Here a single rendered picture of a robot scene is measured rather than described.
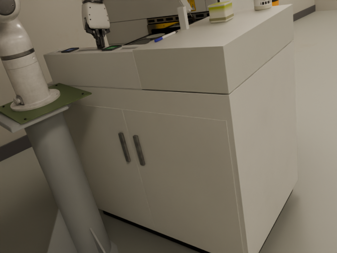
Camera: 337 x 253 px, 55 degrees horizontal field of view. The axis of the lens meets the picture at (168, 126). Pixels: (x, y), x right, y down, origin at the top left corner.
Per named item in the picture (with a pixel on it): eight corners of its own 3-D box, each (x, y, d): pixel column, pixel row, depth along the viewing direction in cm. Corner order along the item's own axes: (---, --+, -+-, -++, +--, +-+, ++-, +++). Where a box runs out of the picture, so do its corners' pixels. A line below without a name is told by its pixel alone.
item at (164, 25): (152, 41, 186) (148, 24, 182) (220, 36, 160) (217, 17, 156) (150, 41, 185) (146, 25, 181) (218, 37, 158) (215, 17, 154)
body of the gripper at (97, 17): (98, 4, 133) (103, 32, 134) (76, 2, 126) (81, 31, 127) (109, -1, 128) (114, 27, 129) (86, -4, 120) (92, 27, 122)
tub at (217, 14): (217, 19, 134) (215, 2, 131) (234, 17, 129) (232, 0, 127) (209, 23, 129) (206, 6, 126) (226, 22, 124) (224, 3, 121)
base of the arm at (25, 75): (27, 114, 115) (6, 65, 107) (2, 108, 127) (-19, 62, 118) (69, 93, 128) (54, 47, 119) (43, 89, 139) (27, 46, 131)
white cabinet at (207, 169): (159, 160, 231) (131, 47, 197) (298, 192, 174) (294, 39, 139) (93, 218, 187) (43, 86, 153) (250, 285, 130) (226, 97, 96)
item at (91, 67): (68, 77, 157) (59, 48, 151) (157, 80, 124) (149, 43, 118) (53, 84, 150) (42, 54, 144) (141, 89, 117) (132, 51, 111)
